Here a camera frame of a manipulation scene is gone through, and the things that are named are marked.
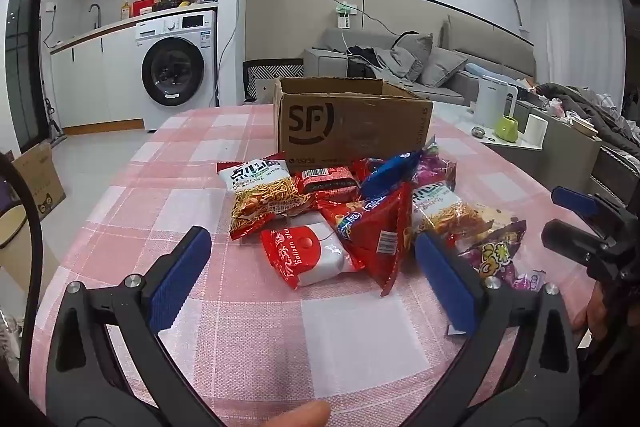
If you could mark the beige bread packet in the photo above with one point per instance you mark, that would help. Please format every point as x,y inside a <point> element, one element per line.
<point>495,217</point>

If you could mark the wall outlet with charger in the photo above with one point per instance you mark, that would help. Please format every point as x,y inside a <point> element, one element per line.
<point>344,14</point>

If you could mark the red and white packet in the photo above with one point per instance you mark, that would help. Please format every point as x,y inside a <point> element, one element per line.
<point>310,252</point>

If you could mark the green cup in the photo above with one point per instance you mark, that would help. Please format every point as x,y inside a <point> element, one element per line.
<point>505,129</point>

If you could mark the pink plaid tablecloth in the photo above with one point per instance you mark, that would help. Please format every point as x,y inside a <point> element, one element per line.
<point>175,182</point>

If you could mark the floor mop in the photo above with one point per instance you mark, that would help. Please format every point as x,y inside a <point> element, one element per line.
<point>52,117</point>

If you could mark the white kettle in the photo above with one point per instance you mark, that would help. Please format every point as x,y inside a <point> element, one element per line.
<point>492,99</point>

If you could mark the white cup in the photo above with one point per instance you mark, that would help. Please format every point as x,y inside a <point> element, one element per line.
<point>536,132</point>

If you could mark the patterned pet carrier box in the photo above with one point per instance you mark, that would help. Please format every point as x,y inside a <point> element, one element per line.
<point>270,69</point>

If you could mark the red box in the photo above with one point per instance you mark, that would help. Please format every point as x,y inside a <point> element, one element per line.
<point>144,7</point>

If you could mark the light blue pillow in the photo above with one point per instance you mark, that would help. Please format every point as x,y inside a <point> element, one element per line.
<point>482,71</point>

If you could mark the small purple packet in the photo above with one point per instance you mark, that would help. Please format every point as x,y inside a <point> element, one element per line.
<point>527,281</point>

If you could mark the white curtain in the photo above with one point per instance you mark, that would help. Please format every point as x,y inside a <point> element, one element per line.
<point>575,22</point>

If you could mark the yellow bottle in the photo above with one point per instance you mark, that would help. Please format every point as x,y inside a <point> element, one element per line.
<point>125,9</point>

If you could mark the printed cardboard floor box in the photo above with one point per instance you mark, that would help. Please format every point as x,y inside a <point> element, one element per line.
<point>40,182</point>

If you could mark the white kitchen counter cabinets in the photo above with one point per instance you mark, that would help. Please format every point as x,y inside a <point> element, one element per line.
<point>95,82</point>

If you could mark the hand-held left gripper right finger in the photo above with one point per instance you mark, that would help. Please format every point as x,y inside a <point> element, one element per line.
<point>445,282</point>

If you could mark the purple candy packet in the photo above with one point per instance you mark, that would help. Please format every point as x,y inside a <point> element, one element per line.
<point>495,257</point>

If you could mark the light grey pillow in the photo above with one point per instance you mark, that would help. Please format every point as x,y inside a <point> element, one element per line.
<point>442,67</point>

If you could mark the dark glass door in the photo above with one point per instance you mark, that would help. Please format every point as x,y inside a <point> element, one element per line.
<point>27,57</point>

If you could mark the white noodle snack packet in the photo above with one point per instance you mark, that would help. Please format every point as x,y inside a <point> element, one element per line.
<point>260,197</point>
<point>440,212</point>

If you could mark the blue cookie packet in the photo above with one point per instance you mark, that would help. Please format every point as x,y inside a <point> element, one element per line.
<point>390,172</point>

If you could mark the red cookie packet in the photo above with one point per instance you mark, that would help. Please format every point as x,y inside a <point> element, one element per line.
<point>375,232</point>

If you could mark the person's left hand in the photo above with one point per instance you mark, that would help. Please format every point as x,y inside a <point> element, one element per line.
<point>300,414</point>

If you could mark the heap of grey clothes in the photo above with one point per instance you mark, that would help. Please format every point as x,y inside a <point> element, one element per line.
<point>590,112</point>

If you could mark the dark grey pillow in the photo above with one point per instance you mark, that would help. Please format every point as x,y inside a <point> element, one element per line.
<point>412,54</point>

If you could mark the white washing machine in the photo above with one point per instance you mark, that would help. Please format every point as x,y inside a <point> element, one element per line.
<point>175,67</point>

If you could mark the dark red snack packet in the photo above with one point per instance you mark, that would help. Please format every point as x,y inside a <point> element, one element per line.
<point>325,182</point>

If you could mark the person's right hand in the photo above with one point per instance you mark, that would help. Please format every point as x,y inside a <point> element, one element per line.
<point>595,312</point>

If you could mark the grey sofa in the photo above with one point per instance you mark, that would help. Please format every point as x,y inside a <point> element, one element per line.
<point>325,62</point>

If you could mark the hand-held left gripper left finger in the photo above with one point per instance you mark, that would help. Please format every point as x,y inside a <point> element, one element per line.
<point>182,277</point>

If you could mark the curved metal faucet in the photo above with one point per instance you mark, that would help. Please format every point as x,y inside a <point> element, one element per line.
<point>96,9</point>

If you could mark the small metal object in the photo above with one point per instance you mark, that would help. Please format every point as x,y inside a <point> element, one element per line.
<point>478,132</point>

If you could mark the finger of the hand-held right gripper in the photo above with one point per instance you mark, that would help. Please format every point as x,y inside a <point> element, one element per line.
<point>570,237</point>
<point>575,201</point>

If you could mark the brown cardboard box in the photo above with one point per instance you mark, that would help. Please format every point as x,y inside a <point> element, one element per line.
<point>350,127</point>

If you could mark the pile of dark clothes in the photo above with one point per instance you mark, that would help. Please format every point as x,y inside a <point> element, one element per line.
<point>365,62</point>

